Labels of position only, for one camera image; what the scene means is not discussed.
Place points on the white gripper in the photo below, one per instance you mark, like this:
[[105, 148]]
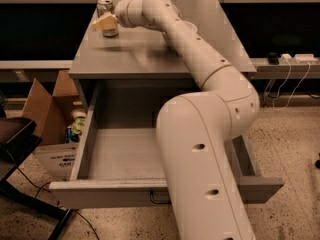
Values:
[[122, 15]]

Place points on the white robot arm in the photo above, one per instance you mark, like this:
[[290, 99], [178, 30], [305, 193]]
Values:
[[204, 195]]

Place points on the open grey top drawer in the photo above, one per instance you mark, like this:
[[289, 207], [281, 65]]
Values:
[[118, 161]]

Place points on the grey cabinet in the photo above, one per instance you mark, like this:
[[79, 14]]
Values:
[[138, 53]]

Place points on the white ceramic bowl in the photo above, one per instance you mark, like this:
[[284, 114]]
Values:
[[191, 25]]

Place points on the colourful items in box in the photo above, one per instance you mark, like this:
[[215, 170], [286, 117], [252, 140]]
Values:
[[74, 130]]

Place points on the black office chair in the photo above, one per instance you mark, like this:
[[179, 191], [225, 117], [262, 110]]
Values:
[[17, 142]]

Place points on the open cardboard box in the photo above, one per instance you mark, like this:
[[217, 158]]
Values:
[[52, 114]]

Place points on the black adapter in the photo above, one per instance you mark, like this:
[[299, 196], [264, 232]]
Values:
[[273, 58]]

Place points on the black drawer handle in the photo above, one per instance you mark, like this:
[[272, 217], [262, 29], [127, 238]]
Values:
[[159, 198]]

